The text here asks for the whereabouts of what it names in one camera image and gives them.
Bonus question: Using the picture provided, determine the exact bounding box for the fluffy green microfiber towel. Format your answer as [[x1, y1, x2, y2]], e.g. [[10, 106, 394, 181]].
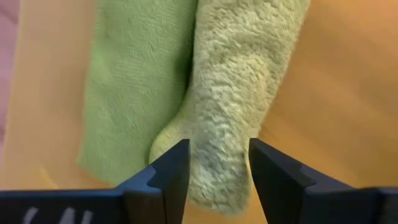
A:
[[148, 0, 312, 217]]

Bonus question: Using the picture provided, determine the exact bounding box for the yellow translucent plastic basket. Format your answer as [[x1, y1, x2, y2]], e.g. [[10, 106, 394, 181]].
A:
[[0, 0, 398, 224]]

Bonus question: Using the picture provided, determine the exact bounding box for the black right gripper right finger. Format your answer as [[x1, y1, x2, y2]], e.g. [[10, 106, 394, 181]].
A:
[[249, 138, 398, 224]]

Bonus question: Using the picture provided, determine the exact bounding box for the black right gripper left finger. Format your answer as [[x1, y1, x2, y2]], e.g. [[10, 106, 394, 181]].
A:
[[0, 138, 191, 224]]

